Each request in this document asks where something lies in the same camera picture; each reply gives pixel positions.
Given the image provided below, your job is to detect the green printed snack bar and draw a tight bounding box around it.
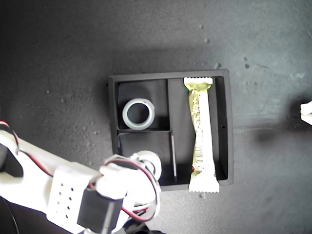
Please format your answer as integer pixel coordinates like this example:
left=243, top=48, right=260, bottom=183
left=183, top=77, right=220, bottom=194

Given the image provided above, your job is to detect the thin black cable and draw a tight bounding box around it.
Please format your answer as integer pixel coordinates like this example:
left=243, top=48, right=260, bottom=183
left=0, top=196, right=20, bottom=234

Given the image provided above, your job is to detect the red servo wire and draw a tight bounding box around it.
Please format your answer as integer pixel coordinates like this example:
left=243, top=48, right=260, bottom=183
left=104, top=158, right=160, bottom=221

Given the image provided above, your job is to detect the black compartment tray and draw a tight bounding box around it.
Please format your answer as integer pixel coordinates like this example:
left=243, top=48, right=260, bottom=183
left=107, top=69, right=234, bottom=193

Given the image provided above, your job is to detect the white tape roll green core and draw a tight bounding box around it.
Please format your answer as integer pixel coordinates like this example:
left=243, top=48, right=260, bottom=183
left=132, top=150, right=163, bottom=183

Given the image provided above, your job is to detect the plain white tape roll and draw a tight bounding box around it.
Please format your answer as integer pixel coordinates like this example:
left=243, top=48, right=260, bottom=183
left=122, top=98, right=156, bottom=131

